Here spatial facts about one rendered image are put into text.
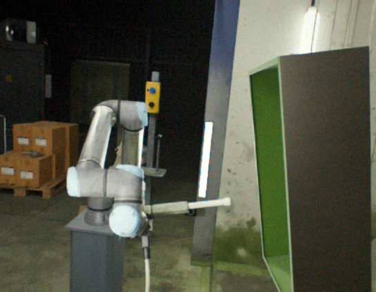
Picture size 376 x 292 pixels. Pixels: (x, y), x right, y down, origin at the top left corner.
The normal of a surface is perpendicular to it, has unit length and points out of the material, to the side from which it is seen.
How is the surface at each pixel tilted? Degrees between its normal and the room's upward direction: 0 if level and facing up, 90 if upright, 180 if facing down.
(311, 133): 90
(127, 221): 70
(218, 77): 90
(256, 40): 90
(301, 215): 90
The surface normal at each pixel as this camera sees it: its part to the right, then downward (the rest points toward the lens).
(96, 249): -0.10, 0.17
